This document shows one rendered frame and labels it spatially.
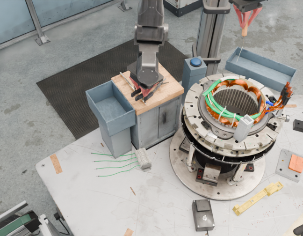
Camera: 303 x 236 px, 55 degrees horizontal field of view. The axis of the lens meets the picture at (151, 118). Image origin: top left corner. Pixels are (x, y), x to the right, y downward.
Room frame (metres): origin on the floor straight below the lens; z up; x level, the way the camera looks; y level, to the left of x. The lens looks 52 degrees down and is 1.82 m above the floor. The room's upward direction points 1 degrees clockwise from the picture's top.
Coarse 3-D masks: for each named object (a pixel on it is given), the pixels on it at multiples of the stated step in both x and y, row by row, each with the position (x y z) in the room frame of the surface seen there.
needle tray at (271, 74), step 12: (240, 48) 0.95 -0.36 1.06; (228, 60) 0.88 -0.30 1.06; (240, 60) 0.92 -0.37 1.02; (252, 60) 0.92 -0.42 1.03; (264, 60) 0.90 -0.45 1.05; (240, 72) 0.84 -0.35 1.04; (252, 72) 0.82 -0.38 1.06; (264, 72) 0.86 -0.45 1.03; (276, 72) 0.86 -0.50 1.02; (288, 72) 0.84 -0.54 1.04; (264, 84) 0.78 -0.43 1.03; (276, 84) 0.76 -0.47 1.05
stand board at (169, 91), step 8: (160, 64) 0.85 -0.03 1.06; (128, 72) 0.81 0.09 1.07; (160, 72) 0.81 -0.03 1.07; (112, 80) 0.76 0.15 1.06; (120, 80) 0.76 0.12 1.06; (128, 80) 0.76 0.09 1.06; (168, 80) 0.76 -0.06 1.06; (120, 88) 0.72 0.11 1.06; (128, 88) 0.72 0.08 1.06; (152, 88) 0.72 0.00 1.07; (168, 88) 0.72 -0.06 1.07; (176, 88) 0.72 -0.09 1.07; (128, 96) 0.68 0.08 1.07; (152, 96) 0.68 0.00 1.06; (160, 96) 0.68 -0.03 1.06; (168, 96) 0.69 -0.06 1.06; (136, 104) 0.65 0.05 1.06; (152, 104) 0.65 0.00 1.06; (136, 112) 0.62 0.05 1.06
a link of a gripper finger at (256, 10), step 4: (252, 4) 0.79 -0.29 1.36; (256, 4) 0.79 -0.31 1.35; (260, 4) 0.81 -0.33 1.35; (244, 8) 0.78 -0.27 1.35; (248, 8) 0.78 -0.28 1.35; (252, 8) 0.79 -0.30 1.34; (256, 8) 0.79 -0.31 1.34; (260, 8) 0.80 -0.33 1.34; (244, 12) 0.77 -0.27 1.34; (256, 12) 0.80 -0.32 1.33; (252, 16) 0.80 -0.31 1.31; (252, 20) 0.80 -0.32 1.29; (248, 24) 0.81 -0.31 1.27
